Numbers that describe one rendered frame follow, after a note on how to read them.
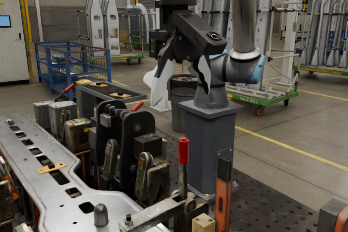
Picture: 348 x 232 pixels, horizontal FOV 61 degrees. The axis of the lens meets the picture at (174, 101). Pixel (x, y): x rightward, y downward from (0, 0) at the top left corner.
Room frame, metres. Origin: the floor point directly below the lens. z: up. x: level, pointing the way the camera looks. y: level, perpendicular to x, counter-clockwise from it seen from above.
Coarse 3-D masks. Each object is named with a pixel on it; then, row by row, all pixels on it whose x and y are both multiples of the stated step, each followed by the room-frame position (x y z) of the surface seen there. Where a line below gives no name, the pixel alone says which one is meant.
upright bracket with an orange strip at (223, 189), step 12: (228, 168) 0.50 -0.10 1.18; (216, 180) 0.52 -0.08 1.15; (228, 180) 0.50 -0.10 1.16; (216, 192) 0.52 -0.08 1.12; (228, 192) 0.50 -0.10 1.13; (216, 204) 0.52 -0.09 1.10; (228, 204) 0.50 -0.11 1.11; (216, 216) 0.52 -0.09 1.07; (228, 216) 0.51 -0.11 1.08; (216, 228) 0.52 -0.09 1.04; (228, 228) 0.51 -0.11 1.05
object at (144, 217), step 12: (156, 204) 0.55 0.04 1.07; (168, 204) 0.55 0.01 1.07; (180, 204) 0.55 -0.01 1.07; (132, 216) 0.51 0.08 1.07; (144, 216) 0.51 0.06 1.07; (156, 216) 0.51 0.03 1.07; (168, 216) 0.53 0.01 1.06; (120, 228) 0.49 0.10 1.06; (132, 228) 0.48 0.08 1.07; (144, 228) 0.49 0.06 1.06
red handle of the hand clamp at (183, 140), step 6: (180, 144) 0.57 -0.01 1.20; (186, 144) 0.57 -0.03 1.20; (180, 150) 0.57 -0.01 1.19; (186, 150) 0.57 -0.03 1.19; (180, 156) 0.57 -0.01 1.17; (186, 156) 0.57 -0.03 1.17; (180, 162) 0.57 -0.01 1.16; (186, 162) 0.57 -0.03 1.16; (180, 168) 0.58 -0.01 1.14; (186, 168) 0.58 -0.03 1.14; (180, 174) 0.58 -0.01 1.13; (186, 174) 0.58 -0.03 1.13; (180, 180) 0.58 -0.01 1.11; (186, 180) 0.58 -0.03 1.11; (180, 186) 0.58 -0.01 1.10; (186, 186) 0.58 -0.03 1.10; (180, 192) 0.58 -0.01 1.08; (186, 192) 0.58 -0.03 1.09; (180, 198) 0.58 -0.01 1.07
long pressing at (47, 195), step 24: (0, 120) 1.31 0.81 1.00; (24, 120) 1.31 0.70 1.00; (0, 144) 1.04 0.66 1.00; (48, 144) 1.03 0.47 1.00; (24, 168) 0.85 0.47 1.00; (72, 168) 0.84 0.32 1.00; (48, 192) 0.71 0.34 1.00; (96, 192) 0.71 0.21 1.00; (120, 192) 0.71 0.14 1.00; (48, 216) 0.61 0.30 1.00; (72, 216) 0.61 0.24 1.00; (120, 216) 0.61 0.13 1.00
